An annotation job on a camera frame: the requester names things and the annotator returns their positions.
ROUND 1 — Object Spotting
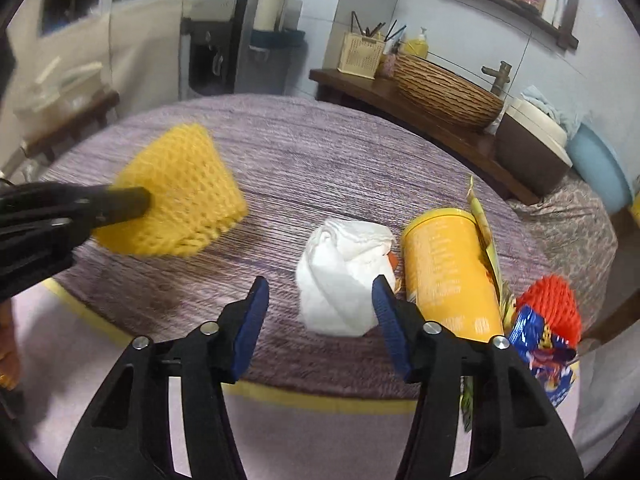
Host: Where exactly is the blue snack wrapper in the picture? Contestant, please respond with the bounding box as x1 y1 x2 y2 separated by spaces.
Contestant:
508 304 577 408

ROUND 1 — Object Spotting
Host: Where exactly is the yellow snack packet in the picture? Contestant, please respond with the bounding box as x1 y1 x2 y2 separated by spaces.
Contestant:
466 176 515 334

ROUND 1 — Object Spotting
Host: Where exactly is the red foam fruit net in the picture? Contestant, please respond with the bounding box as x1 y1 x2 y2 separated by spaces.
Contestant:
515 274 582 348

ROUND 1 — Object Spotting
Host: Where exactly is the yellow cylindrical can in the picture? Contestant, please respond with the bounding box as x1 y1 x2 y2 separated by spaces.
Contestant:
400 208 503 342

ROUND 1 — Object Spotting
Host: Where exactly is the small wooden stool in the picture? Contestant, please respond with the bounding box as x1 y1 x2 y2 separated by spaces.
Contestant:
21 90 120 162

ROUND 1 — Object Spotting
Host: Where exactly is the floral cloth cover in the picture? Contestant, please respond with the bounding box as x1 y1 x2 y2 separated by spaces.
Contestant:
509 170 618 330

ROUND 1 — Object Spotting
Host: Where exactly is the purple table cloth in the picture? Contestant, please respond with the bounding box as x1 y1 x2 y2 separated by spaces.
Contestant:
14 93 582 480

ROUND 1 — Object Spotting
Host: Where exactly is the water dispenser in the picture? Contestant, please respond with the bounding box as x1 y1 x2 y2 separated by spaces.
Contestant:
179 0 258 100

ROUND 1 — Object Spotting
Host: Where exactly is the light blue plastic basin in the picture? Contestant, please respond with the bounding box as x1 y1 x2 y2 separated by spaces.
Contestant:
566 124 632 214

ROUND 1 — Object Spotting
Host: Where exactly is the brown white rice cooker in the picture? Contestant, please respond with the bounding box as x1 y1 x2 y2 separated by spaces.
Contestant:
496 99 573 197

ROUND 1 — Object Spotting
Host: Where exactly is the wooden counter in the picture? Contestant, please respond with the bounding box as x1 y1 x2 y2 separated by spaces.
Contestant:
309 68 540 206

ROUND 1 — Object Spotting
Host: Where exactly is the beige utensil holder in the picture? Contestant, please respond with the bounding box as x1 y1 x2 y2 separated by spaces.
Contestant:
337 32 384 80

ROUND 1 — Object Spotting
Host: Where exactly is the woven basket sink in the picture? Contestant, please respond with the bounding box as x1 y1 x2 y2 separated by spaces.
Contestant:
394 54 503 130

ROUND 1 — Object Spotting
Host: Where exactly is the brass faucet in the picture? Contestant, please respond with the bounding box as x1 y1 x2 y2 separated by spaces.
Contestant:
482 61 512 96

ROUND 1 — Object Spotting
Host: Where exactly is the yellow soap dispenser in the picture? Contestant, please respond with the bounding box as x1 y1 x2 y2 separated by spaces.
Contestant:
400 27 430 60

